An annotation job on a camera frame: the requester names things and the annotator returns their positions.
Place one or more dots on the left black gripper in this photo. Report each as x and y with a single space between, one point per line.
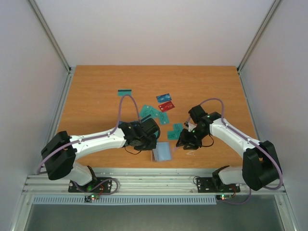
152 146

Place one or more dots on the grey slotted cable duct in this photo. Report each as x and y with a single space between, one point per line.
126 200

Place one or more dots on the teal VIP card right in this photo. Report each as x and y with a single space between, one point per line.
177 129

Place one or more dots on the teal card with magnetic stripe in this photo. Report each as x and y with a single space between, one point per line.
123 92

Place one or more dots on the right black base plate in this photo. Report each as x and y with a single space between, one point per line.
208 184

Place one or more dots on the circuit board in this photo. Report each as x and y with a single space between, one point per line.
91 198
224 197

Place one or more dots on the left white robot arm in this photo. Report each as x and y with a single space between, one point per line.
61 153

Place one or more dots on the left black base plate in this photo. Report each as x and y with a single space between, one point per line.
101 184

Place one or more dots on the blue card top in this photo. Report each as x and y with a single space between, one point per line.
164 98

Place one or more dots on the aluminium frame post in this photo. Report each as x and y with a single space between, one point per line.
39 15
259 33

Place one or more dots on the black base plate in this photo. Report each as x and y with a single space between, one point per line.
208 184
101 184

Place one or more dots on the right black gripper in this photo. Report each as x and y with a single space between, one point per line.
186 138

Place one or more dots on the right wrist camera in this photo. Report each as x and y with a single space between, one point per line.
189 126

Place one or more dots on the aluminium front rail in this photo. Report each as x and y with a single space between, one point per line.
132 181

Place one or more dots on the teal VIP card centre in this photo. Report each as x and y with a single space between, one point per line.
163 118

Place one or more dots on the left aluminium frame post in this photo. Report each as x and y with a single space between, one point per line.
39 15

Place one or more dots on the teal card under right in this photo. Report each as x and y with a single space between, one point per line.
172 135

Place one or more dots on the teal card upper left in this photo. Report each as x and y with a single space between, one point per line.
149 110

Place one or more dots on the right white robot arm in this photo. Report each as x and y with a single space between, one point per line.
260 165

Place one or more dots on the teal vip card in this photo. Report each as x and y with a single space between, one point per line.
163 118
177 129

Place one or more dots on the red card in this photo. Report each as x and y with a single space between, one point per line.
166 106

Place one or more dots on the left circuit board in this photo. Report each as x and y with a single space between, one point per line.
91 198

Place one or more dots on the right circuit board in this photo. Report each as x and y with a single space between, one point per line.
224 197

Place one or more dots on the right aluminium frame post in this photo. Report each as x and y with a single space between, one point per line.
259 33

